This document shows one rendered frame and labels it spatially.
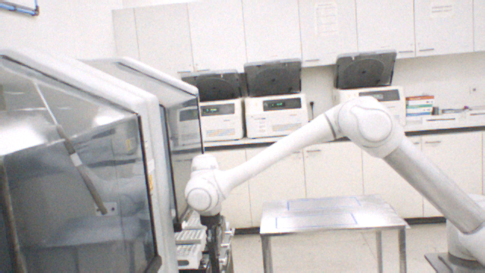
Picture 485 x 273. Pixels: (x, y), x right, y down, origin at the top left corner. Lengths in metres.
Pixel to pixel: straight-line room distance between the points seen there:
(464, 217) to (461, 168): 2.69
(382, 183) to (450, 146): 0.66
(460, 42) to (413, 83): 0.59
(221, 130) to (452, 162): 2.05
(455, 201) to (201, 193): 0.77
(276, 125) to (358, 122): 2.56
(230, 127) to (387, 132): 2.64
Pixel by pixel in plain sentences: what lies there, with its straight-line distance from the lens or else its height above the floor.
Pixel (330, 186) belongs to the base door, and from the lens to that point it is 3.91.
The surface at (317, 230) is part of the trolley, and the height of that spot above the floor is 0.82.
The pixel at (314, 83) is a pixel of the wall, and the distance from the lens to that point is 4.39.
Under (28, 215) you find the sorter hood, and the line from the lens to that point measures 0.70.
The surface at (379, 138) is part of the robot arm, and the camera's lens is 1.27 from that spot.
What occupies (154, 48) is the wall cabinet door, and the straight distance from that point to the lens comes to 4.20.
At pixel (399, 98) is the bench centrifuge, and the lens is 3.92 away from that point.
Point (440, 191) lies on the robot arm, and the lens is 1.43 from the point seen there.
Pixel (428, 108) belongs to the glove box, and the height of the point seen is 1.01.
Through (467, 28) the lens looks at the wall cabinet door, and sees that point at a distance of 4.40.
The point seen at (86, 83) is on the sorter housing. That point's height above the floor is 1.50.
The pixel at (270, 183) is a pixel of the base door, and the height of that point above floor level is 0.49.
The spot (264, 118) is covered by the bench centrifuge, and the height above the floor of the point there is 1.08.
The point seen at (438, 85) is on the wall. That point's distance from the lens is 4.66.
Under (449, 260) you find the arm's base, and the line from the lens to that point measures 1.83.
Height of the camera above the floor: 1.48
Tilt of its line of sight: 8 degrees down
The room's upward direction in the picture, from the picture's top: 5 degrees counter-clockwise
